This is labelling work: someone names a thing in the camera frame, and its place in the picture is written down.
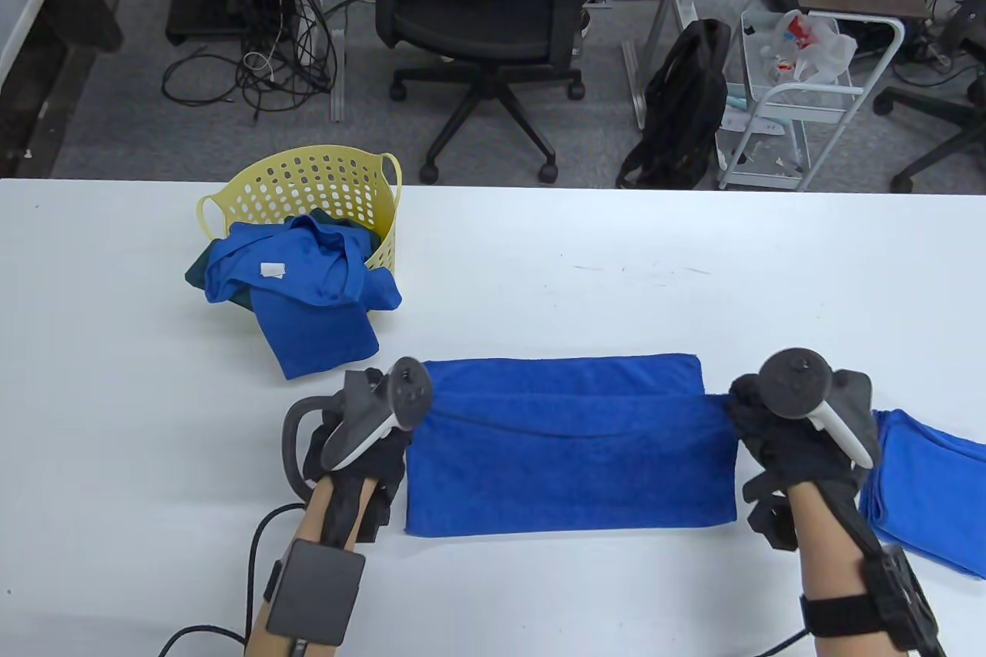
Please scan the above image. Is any person's left hand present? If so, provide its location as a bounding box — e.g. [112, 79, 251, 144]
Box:
[303, 411, 413, 546]

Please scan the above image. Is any person's right hand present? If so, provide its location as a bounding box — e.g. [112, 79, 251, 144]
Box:
[728, 374, 879, 511]

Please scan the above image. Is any blue clothes shirt white tag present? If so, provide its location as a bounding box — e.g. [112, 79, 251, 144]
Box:
[204, 213, 403, 382]

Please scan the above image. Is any blue towel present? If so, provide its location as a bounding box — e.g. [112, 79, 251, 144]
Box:
[404, 354, 742, 538]
[857, 411, 986, 579]

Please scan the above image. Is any dark green clothes garment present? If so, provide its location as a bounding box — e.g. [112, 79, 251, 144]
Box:
[185, 245, 255, 307]

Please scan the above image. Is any yellow perforated laundry basket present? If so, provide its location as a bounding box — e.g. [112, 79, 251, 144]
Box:
[196, 145, 403, 277]

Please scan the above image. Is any person's left forearm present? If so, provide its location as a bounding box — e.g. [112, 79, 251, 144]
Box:
[243, 476, 390, 657]

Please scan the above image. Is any person's right forearm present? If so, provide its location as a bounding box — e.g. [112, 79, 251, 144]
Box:
[786, 480, 910, 657]

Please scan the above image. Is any grey handheld controller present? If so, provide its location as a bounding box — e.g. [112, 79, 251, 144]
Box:
[281, 357, 434, 504]
[760, 347, 883, 471]

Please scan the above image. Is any black sensor box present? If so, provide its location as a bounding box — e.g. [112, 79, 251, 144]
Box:
[264, 539, 367, 646]

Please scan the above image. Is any white utility cart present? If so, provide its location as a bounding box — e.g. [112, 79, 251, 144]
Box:
[715, 0, 906, 192]

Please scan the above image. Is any black backpack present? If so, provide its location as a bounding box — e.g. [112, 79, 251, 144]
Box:
[616, 18, 733, 189]

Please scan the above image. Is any grey metal desk leg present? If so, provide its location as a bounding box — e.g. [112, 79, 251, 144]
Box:
[285, 0, 346, 122]

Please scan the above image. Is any black swivel chair base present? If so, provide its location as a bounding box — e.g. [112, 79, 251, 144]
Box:
[873, 18, 986, 194]

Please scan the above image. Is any white plastic bag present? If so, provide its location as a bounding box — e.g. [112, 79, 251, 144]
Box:
[759, 8, 858, 84]

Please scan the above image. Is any white power strip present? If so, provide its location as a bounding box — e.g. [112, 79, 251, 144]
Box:
[297, 0, 330, 69]

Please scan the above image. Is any black office chair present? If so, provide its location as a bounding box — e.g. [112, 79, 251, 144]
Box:
[361, 0, 617, 186]

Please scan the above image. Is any dark brown desk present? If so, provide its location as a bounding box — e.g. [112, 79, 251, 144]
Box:
[0, 0, 124, 179]

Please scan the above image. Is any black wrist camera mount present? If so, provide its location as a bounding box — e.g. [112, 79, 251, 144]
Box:
[742, 476, 800, 551]
[362, 488, 395, 544]

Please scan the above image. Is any black cable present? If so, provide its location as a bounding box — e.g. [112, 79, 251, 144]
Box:
[759, 626, 810, 657]
[158, 503, 309, 657]

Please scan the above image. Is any black mesh wrist bracket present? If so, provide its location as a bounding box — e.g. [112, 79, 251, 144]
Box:
[799, 545, 948, 657]

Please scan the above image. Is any bundle of black floor cables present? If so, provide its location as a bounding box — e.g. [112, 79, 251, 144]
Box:
[160, 0, 347, 122]

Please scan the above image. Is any grey metal desk frame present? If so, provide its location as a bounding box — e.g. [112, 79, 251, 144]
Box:
[609, 0, 713, 130]

